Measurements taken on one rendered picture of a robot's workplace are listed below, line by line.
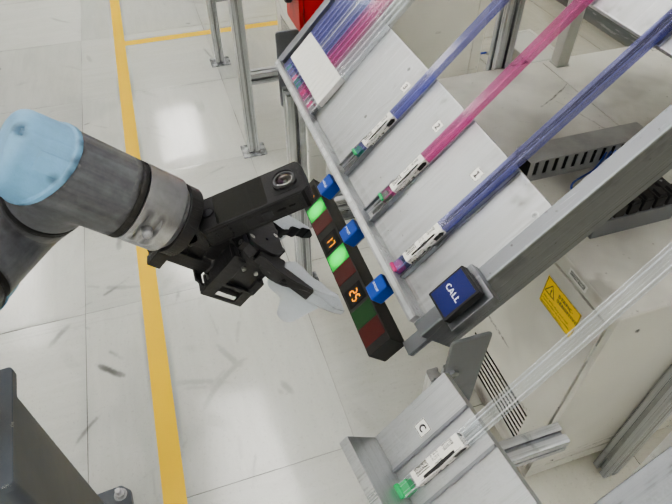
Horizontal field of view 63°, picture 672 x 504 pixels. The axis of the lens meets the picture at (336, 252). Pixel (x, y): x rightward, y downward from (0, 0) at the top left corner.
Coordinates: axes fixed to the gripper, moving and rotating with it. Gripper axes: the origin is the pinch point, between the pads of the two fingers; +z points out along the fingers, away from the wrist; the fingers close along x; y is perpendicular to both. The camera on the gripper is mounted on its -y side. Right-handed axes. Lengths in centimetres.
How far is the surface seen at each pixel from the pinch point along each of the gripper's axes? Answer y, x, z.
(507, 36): -38, -60, 48
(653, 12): -43.1, -2.8, 9.8
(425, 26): -28, -135, 84
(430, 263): -7.7, 2.3, 9.8
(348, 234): 0.0, -10.2, 8.7
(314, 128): -3.5, -32.6, 7.7
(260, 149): 44, -132, 63
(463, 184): -16.7, -3.4, 9.8
